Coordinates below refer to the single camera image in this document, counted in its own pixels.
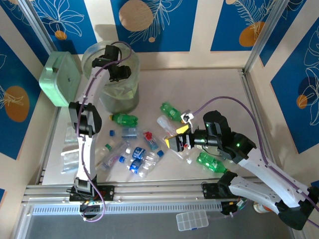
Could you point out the clear bottle red cap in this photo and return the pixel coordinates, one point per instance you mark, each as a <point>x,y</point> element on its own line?
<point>150,142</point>

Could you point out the clear bottle pink label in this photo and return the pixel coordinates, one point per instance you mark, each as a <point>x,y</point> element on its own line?
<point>112,159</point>

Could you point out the aluminium side rail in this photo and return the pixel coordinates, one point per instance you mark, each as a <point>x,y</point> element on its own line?
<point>246,87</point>

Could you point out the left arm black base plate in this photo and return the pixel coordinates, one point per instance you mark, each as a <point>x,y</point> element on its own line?
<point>107,193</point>

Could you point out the clear compartment organizer box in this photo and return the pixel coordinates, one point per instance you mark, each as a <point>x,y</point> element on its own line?
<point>192,220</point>

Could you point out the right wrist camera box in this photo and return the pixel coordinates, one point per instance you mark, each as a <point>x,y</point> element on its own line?
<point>187,116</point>

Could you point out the square clear bottle blue cap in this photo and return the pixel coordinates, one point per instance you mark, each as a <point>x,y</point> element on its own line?
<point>129,133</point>

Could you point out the aluminium rail frame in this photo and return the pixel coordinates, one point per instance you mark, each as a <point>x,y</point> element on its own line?
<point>154,189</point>

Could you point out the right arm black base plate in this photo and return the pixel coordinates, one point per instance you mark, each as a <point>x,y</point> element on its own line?
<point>210,190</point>

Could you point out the jar with orange lid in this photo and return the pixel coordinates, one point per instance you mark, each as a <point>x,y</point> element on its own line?
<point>258,208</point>

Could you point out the clear bottle green cap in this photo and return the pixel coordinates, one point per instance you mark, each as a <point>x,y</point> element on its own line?
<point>103,152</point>

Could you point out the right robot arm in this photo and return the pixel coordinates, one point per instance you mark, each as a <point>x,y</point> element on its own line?
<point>259,166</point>

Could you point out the mint green plastic box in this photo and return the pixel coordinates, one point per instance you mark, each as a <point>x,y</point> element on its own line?
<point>59,79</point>

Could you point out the aluminium frame post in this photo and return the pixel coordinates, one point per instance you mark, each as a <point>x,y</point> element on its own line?
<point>264,35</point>
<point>37,27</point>

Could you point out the clear bin with bag liner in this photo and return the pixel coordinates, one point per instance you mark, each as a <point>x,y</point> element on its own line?
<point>124,99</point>

